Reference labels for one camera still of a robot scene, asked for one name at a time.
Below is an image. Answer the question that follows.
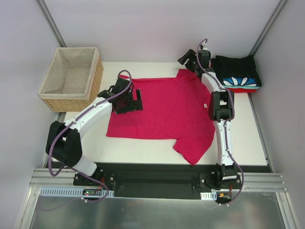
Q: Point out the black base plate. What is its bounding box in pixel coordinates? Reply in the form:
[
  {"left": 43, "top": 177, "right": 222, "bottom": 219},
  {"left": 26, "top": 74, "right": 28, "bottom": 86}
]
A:
[{"left": 73, "top": 163, "right": 242, "bottom": 200}]

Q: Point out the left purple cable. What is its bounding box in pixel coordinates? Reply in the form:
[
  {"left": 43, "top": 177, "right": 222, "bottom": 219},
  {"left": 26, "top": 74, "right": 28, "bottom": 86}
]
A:
[{"left": 38, "top": 69, "right": 133, "bottom": 212}]

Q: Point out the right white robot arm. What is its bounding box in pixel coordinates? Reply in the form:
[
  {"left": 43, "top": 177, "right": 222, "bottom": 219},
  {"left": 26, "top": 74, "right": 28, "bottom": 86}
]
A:
[{"left": 178, "top": 48, "right": 238, "bottom": 190}]

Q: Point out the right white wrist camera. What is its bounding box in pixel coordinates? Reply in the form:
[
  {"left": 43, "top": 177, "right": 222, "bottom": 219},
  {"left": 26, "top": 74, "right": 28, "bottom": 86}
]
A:
[{"left": 200, "top": 43, "right": 209, "bottom": 51}]

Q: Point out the red t shirt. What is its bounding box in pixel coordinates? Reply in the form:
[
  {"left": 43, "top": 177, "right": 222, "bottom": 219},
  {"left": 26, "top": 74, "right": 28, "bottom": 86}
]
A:
[{"left": 228, "top": 87, "right": 259, "bottom": 93}]

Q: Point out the aluminium frame post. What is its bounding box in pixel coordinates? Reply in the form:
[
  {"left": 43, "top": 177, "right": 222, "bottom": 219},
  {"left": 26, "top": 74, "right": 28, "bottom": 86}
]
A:
[
  {"left": 249, "top": 0, "right": 288, "bottom": 56},
  {"left": 35, "top": 0, "right": 67, "bottom": 47}
]

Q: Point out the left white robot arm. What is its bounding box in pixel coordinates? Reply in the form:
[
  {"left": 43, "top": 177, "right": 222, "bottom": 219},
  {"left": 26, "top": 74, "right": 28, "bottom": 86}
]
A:
[{"left": 46, "top": 77, "right": 143, "bottom": 186}]

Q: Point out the left aluminium frame post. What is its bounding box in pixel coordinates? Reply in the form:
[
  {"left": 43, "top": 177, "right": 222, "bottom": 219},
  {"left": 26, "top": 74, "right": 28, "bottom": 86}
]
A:
[{"left": 35, "top": 0, "right": 67, "bottom": 47}]

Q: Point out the right aluminium frame post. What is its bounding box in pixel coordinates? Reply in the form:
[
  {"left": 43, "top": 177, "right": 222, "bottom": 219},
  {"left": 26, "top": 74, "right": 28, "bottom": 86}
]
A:
[{"left": 249, "top": 0, "right": 288, "bottom": 56}]

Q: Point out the pink t shirt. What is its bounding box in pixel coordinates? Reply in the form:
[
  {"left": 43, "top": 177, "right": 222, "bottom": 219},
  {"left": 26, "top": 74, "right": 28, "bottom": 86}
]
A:
[{"left": 106, "top": 69, "right": 215, "bottom": 166}]

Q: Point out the wicker basket with liner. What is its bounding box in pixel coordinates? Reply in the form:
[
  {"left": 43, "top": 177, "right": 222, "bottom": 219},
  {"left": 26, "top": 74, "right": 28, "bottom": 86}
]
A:
[{"left": 39, "top": 47, "right": 103, "bottom": 113}]

